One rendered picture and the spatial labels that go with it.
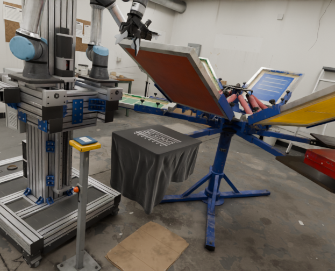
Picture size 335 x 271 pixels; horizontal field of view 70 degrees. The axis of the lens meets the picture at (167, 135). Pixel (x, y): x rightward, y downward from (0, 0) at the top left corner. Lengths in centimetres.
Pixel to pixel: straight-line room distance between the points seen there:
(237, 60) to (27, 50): 528
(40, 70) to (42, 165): 79
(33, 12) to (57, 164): 107
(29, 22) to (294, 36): 515
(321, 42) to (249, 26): 154
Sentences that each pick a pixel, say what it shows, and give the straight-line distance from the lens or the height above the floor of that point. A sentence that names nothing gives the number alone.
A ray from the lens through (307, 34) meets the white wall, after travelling 585.
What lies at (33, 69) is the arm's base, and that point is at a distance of 164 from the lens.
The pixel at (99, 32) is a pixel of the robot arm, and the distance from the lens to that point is 208.
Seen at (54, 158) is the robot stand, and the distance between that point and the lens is 207.
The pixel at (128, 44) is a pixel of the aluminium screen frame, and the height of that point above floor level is 153.
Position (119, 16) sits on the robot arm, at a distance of 200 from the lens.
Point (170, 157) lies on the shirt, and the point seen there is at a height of 90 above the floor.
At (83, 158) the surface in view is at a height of 86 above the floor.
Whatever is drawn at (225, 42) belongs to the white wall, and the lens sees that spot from 645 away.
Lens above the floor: 150
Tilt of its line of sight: 18 degrees down
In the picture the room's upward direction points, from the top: 9 degrees clockwise
